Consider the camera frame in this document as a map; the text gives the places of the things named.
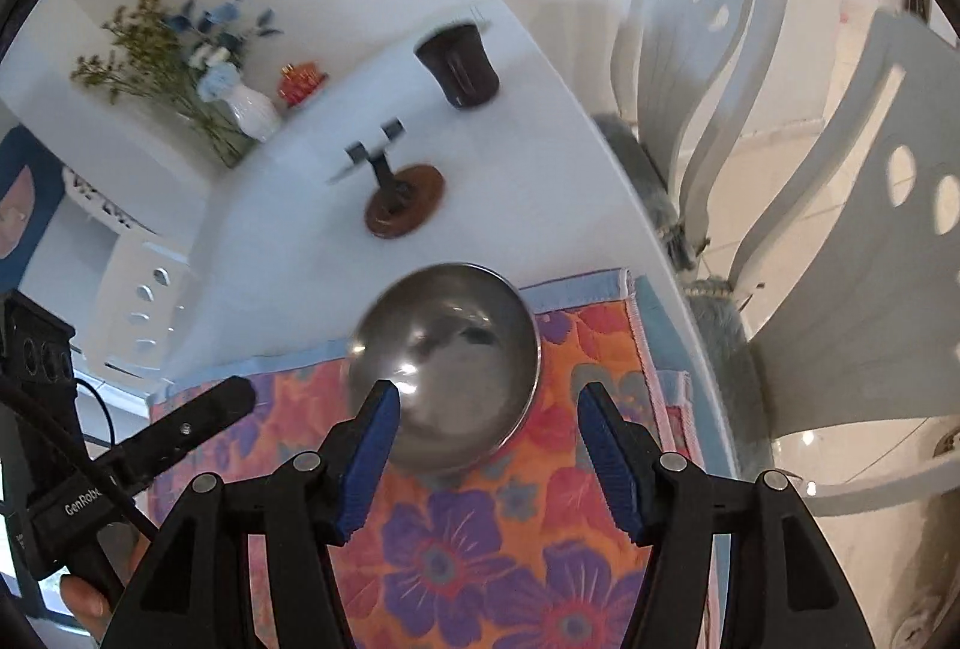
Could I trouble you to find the steel bowl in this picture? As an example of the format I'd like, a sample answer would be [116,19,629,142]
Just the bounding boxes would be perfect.
[342,262,542,475]

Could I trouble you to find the person's left hand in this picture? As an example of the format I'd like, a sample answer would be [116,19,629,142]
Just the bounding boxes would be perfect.
[60,535,149,644]

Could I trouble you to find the white chair far left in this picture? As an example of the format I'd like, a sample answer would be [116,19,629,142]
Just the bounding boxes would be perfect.
[80,232,190,394]

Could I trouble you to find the white chair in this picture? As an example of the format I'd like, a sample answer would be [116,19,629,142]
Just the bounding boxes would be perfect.
[610,0,788,253]
[727,10,960,519]
[80,232,190,394]

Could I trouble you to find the grey blue chair cushion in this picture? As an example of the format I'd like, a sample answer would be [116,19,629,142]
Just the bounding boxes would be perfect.
[594,115,773,479]

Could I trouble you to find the floral quilted table mat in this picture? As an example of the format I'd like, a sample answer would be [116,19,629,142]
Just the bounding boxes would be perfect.
[146,267,734,649]

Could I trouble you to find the blue fridge cover cloth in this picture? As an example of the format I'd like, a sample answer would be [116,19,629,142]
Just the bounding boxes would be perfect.
[0,124,65,292]

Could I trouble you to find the white chair near right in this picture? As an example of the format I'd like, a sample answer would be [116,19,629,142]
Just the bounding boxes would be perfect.
[727,10,960,519]

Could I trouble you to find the white flower vase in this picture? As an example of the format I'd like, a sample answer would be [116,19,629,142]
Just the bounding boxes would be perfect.
[221,82,281,142]

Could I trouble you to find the glass vase green stems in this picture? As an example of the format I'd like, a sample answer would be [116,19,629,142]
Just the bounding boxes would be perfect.
[70,0,267,168]

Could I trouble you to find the red lidded pot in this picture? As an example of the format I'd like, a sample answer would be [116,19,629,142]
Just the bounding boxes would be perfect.
[277,61,329,108]

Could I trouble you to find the dark brown cup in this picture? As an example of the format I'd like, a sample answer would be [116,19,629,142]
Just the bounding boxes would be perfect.
[415,22,500,110]

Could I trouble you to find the white chair far right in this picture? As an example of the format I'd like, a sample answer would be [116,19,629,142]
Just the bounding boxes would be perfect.
[610,0,788,253]

